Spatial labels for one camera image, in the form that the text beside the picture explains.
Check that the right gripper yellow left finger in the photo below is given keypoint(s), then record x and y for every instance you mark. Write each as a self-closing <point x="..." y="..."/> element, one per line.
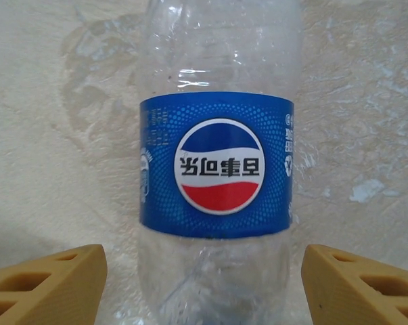
<point x="38" y="298"/>

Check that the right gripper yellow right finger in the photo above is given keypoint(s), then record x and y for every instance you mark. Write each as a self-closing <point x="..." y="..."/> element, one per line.
<point x="359" y="298"/>

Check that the small Pepsi bottle blue label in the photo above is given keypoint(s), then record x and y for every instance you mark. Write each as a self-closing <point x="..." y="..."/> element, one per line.
<point x="220" y="162"/>

